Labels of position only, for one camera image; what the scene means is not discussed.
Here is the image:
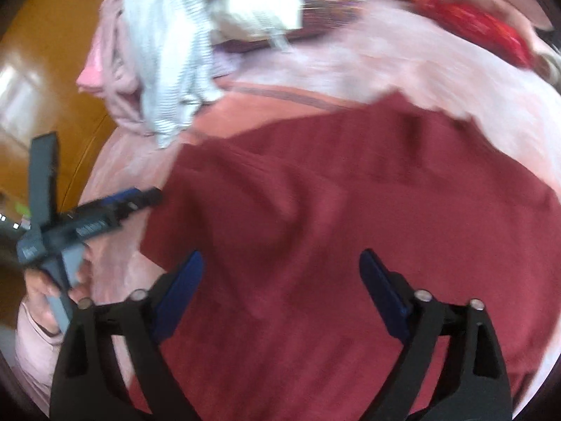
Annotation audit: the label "red embroidered pouch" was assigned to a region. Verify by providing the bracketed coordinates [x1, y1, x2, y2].
[412, 0, 534, 68]

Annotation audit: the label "beige cloth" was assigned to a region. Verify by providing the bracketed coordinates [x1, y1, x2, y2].
[535, 50, 561, 84]

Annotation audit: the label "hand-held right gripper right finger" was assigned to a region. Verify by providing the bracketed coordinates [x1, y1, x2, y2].
[358, 249, 513, 421]

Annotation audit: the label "pink feather-print blanket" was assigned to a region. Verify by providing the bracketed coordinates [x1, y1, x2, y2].
[81, 0, 561, 421]

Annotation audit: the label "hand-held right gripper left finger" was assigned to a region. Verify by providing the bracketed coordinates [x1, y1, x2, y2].
[49, 251, 204, 421]

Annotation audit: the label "white striped garment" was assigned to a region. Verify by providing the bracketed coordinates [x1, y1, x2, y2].
[123, 0, 226, 150]

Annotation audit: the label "cream jacket with zipper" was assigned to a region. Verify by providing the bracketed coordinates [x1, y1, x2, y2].
[204, 0, 304, 53]

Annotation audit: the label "dark red knitted sweater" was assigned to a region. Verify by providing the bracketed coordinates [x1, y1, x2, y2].
[127, 92, 555, 421]

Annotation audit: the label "person's left forearm pink sleeve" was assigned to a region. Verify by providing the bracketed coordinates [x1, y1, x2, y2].
[15, 302, 66, 417]

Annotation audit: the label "pale pink garment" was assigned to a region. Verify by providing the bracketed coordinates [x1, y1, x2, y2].
[94, 0, 152, 136]

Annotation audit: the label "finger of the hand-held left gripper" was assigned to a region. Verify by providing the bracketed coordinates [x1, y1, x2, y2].
[90, 187, 163, 229]

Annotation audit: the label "bright pink cloth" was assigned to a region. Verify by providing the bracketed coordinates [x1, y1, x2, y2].
[76, 44, 107, 95]

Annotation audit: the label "person's left hand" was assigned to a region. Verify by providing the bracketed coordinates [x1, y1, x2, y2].
[24, 248, 95, 332]

